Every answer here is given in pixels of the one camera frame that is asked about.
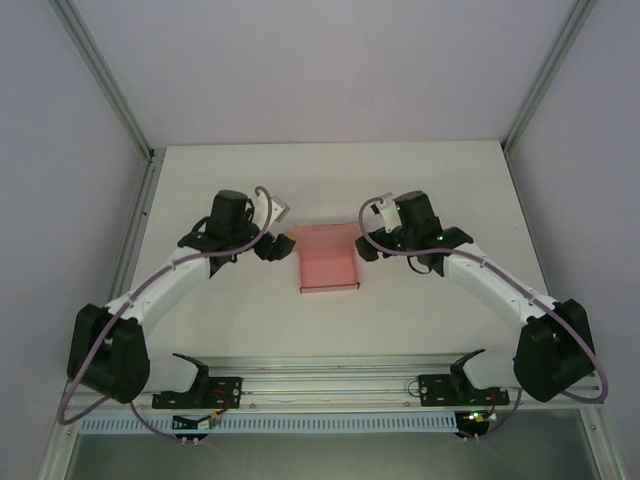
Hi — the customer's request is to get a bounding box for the pink paper box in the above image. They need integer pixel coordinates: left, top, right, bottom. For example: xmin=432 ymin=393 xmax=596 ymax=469
xmin=288 ymin=222 xmax=363 ymax=296

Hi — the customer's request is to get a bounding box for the grey metal panel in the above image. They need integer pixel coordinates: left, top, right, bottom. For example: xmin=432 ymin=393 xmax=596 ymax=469
xmin=63 ymin=429 xmax=599 ymax=480

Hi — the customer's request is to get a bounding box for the aluminium table side rail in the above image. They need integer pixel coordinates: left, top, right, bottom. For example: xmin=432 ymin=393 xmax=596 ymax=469
xmin=502 ymin=142 xmax=574 ymax=369
xmin=88 ymin=148 xmax=164 ymax=374

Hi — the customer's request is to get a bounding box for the aluminium mounting rail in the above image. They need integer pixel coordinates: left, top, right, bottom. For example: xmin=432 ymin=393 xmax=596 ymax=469
xmin=59 ymin=353 xmax=604 ymax=417

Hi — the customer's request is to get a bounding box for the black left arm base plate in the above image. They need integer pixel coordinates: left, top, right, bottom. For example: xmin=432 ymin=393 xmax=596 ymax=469
xmin=151 ymin=374 xmax=245 ymax=410

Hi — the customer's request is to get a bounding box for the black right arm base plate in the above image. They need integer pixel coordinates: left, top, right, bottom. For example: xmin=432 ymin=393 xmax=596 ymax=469
xmin=418 ymin=372 xmax=511 ymax=407

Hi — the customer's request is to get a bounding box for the white slotted cable duct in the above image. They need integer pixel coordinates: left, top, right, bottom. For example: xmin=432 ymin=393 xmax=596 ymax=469
xmin=79 ymin=410 xmax=460 ymax=435

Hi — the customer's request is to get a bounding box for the aluminium frame post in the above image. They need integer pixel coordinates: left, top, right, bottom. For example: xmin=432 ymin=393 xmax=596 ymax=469
xmin=52 ymin=0 xmax=157 ymax=162
xmin=503 ymin=0 xmax=601 ymax=154

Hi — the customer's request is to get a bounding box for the yellow connector with wires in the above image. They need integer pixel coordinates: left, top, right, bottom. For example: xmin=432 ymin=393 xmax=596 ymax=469
xmin=172 ymin=408 xmax=225 ymax=432

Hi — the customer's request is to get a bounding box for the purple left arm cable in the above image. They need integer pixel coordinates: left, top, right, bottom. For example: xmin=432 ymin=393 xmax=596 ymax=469
xmin=58 ymin=185 xmax=277 ymax=444

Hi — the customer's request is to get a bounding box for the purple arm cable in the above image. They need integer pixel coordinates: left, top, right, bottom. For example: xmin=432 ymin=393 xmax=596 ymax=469
xmin=358 ymin=195 xmax=610 ymax=444
xmin=58 ymin=185 xmax=277 ymax=444

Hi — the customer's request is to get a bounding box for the green lit connector with wires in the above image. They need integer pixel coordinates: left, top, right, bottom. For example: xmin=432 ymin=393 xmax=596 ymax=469
xmin=457 ymin=405 xmax=500 ymax=429

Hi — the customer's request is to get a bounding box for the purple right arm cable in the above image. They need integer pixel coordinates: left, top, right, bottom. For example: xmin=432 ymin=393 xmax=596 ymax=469
xmin=358 ymin=195 xmax=610 ymax=444

